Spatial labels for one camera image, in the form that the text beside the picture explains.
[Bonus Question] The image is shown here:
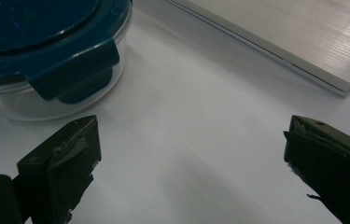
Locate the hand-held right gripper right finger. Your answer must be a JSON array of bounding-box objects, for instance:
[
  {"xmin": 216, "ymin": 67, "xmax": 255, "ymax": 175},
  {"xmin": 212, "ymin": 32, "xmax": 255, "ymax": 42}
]
[{"xmin": 282, "ymin": 115, "xmax": 350, "ymax": 224}]

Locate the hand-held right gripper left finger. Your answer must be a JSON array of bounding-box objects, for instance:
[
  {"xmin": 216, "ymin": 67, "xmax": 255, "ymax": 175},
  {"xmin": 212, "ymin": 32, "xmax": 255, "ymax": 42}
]
[{"xmin": 16, "ymin": 115, "xmax": 103, "ymax": 224}]

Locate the round container with teal lid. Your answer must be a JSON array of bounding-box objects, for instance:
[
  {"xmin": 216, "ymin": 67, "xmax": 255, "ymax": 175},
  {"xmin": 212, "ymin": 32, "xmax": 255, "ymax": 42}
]
[{"xmin": 0, "ymin": 0, "xmax": 133, "ymax": 122}]

